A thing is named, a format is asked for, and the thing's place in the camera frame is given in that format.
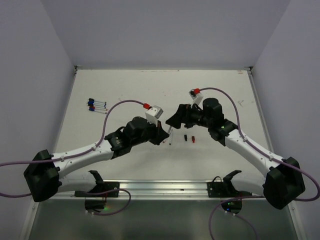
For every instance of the blue marker pen top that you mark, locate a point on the blue marker pen top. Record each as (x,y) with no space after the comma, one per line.
(93,101)

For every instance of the aluminium mounting rail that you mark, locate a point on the aluminium mounting rail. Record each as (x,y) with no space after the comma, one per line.
(162,188)

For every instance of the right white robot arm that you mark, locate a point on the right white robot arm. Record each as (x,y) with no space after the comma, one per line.
(280,183)

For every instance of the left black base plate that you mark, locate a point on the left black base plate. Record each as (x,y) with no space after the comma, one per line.
(101,190)

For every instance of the left controller board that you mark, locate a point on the left controller board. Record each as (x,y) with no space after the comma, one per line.
(96,205)

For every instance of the right controller board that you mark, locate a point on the right controller board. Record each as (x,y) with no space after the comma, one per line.
(233,207)

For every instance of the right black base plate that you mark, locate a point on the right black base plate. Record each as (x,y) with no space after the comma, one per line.
(224,190)

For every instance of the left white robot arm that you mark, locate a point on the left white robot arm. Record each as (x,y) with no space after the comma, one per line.
(49,173)

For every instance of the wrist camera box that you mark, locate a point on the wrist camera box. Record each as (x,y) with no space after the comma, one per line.
(153,114)
(196,96)

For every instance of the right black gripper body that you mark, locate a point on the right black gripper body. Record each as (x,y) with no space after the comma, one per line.
(195,116)

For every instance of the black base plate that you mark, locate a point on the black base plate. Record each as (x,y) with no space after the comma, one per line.
(101,190)
(224,190)

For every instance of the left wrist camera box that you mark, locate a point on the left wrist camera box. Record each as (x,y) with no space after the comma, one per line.
(153,114)

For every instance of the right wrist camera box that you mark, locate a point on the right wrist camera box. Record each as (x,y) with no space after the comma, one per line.
(196,96)

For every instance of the controller board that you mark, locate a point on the controller board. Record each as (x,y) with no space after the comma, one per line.
(233,207)
(96,205)

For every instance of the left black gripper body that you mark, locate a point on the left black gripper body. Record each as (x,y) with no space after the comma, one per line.
(149,135)

